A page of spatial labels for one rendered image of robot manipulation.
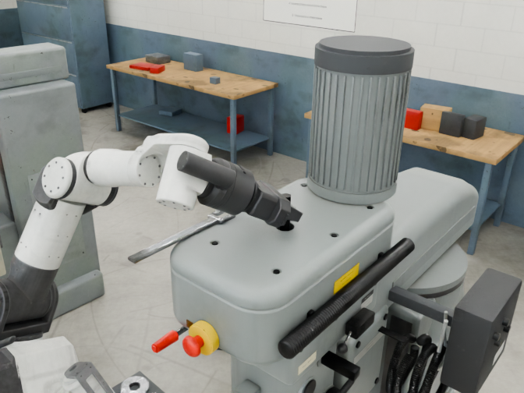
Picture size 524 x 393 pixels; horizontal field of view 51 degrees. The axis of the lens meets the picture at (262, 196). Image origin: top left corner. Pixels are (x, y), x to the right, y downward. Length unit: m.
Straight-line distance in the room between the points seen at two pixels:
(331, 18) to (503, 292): 4.88
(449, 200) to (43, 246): 1.06
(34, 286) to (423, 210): 0.95
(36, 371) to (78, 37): 7.27
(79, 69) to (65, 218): 7.20
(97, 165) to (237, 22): 5.76
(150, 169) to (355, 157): 0.41
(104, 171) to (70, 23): 7.19
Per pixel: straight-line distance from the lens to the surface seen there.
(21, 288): 1.17
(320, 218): 1.11
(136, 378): 1.89
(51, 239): 1.13
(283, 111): 6.46
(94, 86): 8.46
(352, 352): 1.29
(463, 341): 1.24
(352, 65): 1.07
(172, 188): 0.90
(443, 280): 1.59
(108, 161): 1.02
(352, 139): 1.12
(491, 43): 5.25
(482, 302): 1.24
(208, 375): 3.48
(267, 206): 0.98
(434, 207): 1.54
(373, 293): 1.25
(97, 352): 3.74
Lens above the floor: 2.41
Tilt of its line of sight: 26 degrees down
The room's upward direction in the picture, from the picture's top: 1 degrees clockwise
